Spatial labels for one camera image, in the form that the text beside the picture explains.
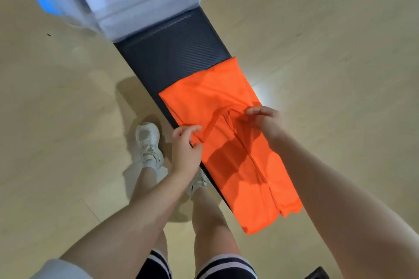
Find black white-striped shorts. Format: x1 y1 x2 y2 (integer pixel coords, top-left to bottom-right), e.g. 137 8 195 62
136 249 259 279

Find person's right white sneaker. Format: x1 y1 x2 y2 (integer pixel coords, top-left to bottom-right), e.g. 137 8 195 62
187 167 211 196

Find black padded bench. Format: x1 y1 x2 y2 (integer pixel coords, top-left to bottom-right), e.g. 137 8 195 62
113 6 237 213

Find person's right hand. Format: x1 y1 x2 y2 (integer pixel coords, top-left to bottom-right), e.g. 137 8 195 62
245 106 290 153

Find person's left leg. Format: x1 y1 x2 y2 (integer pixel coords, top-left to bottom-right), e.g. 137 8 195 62
129 166 169 260

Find person's right forearm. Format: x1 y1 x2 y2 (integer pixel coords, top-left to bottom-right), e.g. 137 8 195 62
270 134 419 279

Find person's right leg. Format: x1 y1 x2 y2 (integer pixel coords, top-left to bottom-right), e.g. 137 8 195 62
191 187 242 267

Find black object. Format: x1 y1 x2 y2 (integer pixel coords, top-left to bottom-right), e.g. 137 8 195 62
304 266 330 279

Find orange garment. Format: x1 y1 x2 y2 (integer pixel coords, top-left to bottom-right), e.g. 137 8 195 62
158 56 304 235

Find person's left hand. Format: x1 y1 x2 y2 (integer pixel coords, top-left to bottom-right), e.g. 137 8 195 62
172 125 204 177

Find white sleeve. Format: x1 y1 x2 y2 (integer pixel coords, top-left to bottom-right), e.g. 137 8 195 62
30 258 94 279

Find person's white sneaker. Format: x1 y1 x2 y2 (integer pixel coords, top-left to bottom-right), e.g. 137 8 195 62
135 122 164 170
187 167 211 196

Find person's leg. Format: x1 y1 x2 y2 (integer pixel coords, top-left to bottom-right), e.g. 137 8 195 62
191 187 242 267
129 166 169 260

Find person's left white sneaker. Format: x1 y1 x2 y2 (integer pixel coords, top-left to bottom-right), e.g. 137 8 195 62
135 122 164 170

